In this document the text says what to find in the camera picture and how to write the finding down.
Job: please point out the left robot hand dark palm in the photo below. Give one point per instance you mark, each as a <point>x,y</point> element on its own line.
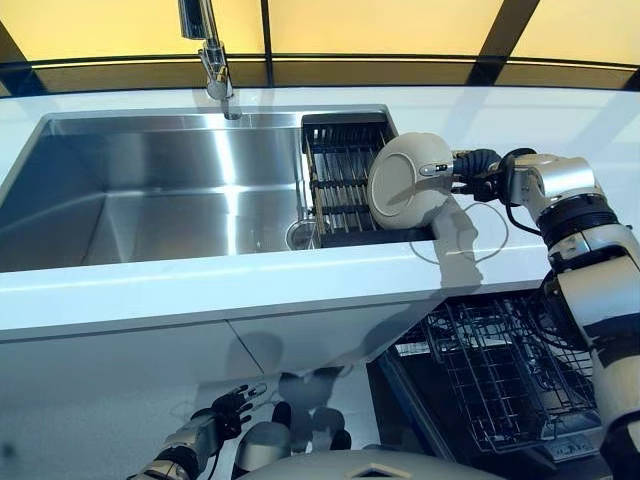
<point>230,412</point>

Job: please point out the right robot hand dark palm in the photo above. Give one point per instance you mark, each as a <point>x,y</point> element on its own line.
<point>477,172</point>

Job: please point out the beige round plate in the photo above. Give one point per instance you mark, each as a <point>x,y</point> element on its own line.
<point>400,185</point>

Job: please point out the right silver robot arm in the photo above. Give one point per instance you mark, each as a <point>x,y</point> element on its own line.
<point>595,280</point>

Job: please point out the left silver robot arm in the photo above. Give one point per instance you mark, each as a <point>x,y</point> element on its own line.
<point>185,445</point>

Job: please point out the left white robot leg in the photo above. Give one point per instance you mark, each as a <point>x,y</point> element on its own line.
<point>260,447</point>

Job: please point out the white kitchen cabinet front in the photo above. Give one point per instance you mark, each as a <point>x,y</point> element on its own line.
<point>150,350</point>

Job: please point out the right robot foot dark toe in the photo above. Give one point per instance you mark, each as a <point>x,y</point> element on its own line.
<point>342,440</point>

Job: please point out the black sink drying rack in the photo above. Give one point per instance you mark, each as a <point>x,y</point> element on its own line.
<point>340,170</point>

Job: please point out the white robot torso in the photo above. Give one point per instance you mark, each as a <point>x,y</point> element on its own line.
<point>380,467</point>

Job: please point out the round sink drain strainer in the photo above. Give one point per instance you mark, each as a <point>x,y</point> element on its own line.
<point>300,234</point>

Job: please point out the stainless steel sink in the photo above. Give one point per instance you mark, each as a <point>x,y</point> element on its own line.
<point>175,200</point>

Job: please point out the chrome kitchen faucet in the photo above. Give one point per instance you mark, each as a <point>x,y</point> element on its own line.
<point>215,55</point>

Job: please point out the black window frame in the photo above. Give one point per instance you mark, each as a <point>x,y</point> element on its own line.
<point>267,35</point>

